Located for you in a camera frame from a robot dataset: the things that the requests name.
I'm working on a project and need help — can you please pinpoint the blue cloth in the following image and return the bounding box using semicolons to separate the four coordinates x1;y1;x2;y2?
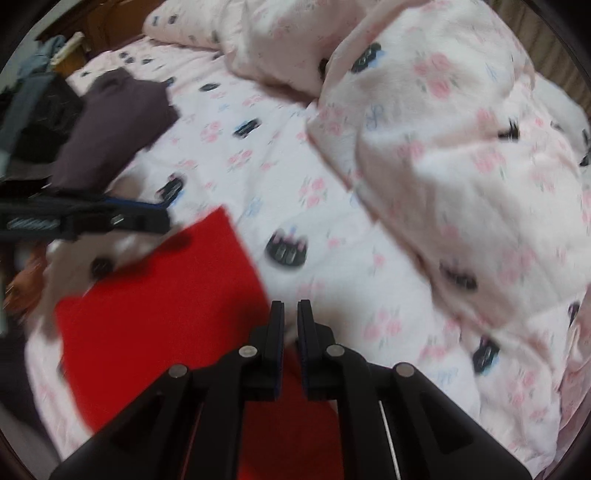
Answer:
28;36;65;70

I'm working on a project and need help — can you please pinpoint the brown wooden headboard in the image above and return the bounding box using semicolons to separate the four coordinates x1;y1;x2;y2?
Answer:
39;0;160;75

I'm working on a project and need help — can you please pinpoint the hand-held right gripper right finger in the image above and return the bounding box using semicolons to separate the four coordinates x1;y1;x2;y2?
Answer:
298;300;533;480

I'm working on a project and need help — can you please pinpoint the small white cloth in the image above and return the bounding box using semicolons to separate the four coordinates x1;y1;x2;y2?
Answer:
50;32;86;64

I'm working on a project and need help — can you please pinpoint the red and white jersey shirt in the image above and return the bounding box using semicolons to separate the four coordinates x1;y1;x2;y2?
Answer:
53;205;347;480

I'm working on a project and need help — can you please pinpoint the pink floral cat-print duvet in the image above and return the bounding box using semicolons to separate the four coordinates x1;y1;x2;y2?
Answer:
25;0;591;480

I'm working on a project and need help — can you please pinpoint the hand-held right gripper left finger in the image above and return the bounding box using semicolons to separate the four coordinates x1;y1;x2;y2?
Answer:
48;300;285;480

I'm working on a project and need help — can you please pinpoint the beige striped curtain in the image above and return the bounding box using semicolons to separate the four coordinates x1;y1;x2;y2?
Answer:
489;0;591;97

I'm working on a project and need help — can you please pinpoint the dark purple garment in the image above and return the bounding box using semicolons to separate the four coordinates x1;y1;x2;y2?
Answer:
50;68;181;192

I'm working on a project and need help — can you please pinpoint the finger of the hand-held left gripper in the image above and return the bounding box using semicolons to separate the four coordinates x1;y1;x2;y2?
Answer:
0;191;172;241

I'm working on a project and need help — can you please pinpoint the orange cloth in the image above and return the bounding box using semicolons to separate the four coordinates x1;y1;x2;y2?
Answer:
7;247;49;319

